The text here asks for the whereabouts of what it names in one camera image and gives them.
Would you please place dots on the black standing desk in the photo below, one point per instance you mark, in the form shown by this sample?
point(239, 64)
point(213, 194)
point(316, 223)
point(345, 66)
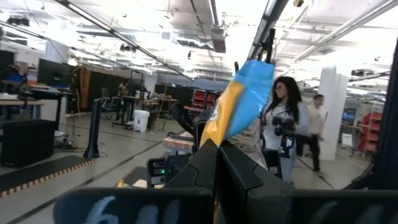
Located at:
point(127, 105)

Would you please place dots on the black striped floor mat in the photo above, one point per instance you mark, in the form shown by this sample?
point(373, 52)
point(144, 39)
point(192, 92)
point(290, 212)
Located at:
point(133, 177)
point(37, 174)

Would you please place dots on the black speaker box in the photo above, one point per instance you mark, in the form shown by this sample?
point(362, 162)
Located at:
point(28, 143)

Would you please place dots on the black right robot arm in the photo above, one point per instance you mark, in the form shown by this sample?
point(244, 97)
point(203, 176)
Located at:
point(183, 118)

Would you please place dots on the red storage rack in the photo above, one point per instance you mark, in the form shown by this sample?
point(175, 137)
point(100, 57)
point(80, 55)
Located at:
point(370, 130)
point(202, 98)

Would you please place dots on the black computer monitor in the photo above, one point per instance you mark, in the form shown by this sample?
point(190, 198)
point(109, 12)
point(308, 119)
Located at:
point(54, 73)

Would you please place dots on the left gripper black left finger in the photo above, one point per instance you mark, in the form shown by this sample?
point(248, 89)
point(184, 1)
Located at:
point(140, 208)

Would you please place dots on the white trash bin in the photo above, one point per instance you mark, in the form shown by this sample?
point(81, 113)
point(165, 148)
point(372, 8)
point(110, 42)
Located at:
point(141, 121)

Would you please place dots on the wooden top desk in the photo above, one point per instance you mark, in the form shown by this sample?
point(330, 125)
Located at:
point(18, 102)

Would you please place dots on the black post stand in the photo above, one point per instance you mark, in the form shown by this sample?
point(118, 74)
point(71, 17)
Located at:
point(93, 130)

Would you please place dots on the blue Maruchan noodle pack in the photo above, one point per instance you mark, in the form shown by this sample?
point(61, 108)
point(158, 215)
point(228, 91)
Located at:
point(245, 93)

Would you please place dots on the person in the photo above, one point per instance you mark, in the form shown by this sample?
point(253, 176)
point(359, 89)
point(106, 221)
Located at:
point(122, 93)
point(286, 102)
point(315, 118)

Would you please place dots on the blue screen monitor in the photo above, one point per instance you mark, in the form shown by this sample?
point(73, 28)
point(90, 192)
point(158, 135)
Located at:
point(349, 116)

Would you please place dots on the black handheld device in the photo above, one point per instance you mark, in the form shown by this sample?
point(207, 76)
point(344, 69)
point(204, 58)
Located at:
point(283, 126)

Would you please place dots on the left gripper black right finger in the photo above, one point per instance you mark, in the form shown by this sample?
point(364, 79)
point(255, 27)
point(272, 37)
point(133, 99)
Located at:
point(311, 208)

